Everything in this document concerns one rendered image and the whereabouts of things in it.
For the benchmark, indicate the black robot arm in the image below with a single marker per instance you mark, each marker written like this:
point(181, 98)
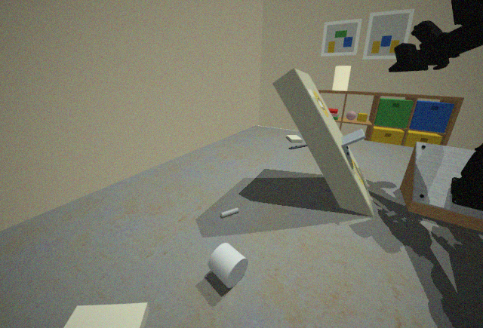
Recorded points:
point(468, 189)

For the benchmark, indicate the small grey cylinder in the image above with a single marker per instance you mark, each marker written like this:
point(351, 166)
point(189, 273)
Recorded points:
point(229, 212)

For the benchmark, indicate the white cylinder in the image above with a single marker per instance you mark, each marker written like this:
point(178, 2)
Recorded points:
point(228, 264)

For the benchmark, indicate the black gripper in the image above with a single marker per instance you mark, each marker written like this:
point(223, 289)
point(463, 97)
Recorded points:
point(437, 53)

